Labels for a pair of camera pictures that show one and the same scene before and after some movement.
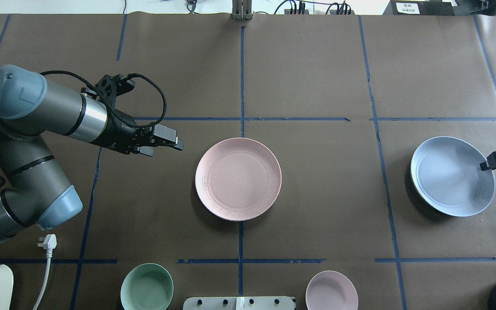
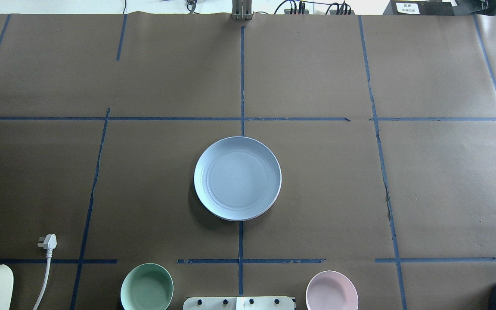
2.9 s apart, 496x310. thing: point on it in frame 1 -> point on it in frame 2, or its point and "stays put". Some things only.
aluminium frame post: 242,10 stays put
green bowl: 147,286 stays put
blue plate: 447,172 -> 237,178
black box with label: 420,7 stays put
